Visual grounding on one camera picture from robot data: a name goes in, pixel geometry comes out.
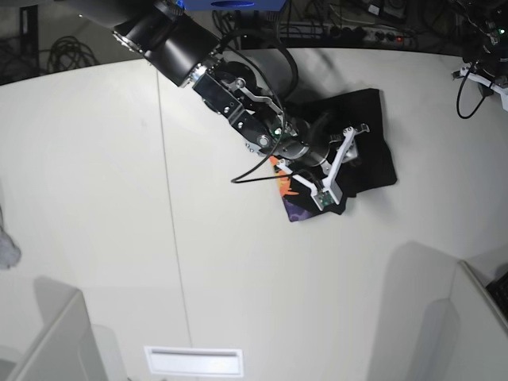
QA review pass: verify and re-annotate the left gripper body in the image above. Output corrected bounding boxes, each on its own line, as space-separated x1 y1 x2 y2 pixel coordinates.
475 47 507 86

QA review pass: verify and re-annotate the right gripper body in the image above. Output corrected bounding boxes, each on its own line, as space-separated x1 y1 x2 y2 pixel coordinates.
279 118 359 175

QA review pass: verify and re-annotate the black T-shirt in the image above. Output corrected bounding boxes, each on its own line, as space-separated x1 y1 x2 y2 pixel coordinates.
277 88 398 222

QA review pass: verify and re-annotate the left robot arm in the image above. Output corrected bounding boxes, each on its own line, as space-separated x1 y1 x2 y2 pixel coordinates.
449 1 507 110

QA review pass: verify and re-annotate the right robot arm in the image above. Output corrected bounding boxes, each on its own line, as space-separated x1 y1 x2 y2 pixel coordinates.
67 1 368 201

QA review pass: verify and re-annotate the white power strip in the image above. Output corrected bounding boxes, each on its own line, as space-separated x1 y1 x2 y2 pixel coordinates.
279 21 418 49

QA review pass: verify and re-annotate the blue box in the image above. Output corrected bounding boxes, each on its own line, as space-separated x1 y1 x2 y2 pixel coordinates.
175 0 285 12

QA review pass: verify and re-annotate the black keyboard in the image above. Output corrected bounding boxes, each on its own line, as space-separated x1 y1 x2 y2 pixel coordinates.
487 273 508 318

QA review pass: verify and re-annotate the grey cloth at edge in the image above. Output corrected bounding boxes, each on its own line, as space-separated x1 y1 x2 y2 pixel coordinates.
0 214 21 270

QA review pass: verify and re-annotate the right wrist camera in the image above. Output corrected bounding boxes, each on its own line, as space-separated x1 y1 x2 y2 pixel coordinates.
310 183 342 211

